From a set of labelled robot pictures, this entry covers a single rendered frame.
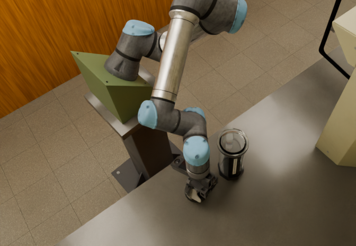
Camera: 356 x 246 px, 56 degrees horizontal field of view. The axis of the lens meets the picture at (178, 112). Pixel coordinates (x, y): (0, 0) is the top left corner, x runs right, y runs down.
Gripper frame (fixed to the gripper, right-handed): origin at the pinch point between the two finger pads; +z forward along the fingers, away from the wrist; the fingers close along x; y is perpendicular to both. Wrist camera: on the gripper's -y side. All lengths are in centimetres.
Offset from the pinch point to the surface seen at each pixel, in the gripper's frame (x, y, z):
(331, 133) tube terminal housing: 44, 29, -10
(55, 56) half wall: 39, -177, 70
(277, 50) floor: 170, -46, 99
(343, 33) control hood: 46, 19, -51
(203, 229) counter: -9.5, 10.3, 5.0
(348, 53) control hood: 45, 23, -45
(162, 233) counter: -19.6, -0.9, 5.0
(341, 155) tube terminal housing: 42, 36, -2
